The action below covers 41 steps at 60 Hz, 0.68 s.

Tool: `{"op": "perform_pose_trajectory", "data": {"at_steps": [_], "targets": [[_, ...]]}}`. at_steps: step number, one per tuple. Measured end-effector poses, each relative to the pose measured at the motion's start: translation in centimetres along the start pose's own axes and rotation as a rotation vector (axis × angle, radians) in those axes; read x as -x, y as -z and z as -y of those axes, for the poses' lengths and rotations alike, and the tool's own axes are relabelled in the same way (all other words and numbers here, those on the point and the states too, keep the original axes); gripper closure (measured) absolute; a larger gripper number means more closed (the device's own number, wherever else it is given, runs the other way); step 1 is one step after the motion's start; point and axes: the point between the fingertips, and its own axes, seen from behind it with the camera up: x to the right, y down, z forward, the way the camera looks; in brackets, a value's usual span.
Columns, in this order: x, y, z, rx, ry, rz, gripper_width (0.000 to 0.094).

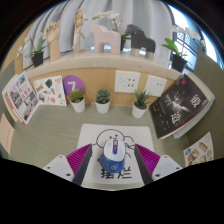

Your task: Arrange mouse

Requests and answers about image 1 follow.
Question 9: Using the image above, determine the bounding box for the white orchid in black pot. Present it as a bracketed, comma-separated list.
[161, 24, 207, 73]
[16, 32, 48, 68]

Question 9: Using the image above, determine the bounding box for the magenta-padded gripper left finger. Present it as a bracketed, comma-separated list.
[43, 143, 93, 187]

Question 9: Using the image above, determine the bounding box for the wooden hand model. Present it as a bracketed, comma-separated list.
[43, 19, 63, 62]

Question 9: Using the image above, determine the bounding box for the blue and white computer mouse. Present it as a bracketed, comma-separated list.
[97, 137, 127, 174]

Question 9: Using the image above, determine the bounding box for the black-cover book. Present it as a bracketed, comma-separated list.
[148, 73, 210, 140]

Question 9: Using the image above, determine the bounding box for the black wooden horse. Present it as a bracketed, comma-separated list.
[124, 23, 157, 57]

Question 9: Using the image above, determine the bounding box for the small succulent in white pot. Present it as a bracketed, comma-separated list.
[69, 88, 86, 113]
[131, 89, 152, 119]
[94, 88, 112, 115]

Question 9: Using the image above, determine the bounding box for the cartoon sticker sheet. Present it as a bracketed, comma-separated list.
[33, 75, 67, 107]

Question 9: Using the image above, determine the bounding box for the white wall socket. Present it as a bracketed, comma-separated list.
[114, 69, 141, 94]
[143, 74, 168, 98]

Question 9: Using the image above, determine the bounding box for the green desk partition panel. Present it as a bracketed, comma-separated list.
[0, 59, 18, 89]
[186, 49, 224, 158]

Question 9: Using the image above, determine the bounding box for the photo-cover book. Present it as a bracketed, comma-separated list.
[6, 71, 40, 126]

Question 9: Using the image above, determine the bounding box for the wooden desk shelf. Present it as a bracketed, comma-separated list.
[14, 49, 183, 108]

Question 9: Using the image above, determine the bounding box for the window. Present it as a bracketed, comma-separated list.
[171, 6, 221, 71]

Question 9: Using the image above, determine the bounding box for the wooden mannequin figure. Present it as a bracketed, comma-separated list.
[71, 8, 89, 54]

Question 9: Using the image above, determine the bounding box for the white mouse pad with drawing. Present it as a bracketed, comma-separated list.
[76, 123, 155, 185]

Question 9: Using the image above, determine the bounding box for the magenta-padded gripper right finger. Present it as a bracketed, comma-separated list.
[133, 143, 183, 186]

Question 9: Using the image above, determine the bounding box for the white orchid plant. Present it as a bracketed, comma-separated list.
[92, 10, 133, 43]

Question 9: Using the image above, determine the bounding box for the purple round sticker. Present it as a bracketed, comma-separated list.
[62, 74, 86, 98]

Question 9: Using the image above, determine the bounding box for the grey curtain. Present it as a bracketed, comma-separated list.
[23, 0, 176, 61]

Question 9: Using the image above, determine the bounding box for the pink wooden horse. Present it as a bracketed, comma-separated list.
[89, 24, 122, 55]

